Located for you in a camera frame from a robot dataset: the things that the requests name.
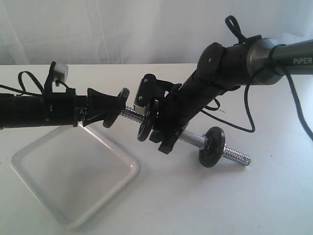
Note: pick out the white sheer curtain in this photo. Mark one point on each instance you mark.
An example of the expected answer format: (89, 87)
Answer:
(139, 31)

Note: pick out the black weight plate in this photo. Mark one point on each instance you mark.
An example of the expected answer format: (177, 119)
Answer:
(120, 105)

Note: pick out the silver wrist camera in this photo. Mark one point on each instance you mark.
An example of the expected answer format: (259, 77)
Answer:
(57, 75)
(150, 89)

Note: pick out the chrome dumbbell bar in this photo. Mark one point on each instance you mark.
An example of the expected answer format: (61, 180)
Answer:
(200, 141)

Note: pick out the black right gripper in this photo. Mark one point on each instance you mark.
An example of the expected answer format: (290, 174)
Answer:
(173, 115)

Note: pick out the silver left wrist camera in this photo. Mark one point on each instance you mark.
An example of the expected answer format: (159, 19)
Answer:
(57, 75)

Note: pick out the white rectangular tray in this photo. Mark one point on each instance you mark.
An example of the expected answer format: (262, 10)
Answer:
(74, 172)

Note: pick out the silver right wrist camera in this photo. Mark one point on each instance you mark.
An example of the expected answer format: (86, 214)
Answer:
(150, 89)

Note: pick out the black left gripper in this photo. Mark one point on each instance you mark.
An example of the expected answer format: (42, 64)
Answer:
(68, 108)

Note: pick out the black plate right end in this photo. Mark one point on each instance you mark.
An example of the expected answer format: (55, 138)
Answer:
(214, 147)

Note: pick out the black plate left end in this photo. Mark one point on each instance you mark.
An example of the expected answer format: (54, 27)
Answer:
(148, 123)

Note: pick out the black plate end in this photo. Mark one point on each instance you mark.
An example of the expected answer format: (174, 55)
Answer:
(148, 123)
(214, 147)

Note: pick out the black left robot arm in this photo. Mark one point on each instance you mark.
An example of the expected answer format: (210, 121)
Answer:
(26, 111)

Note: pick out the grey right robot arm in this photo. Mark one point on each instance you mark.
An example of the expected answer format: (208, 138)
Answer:
(254, 61)

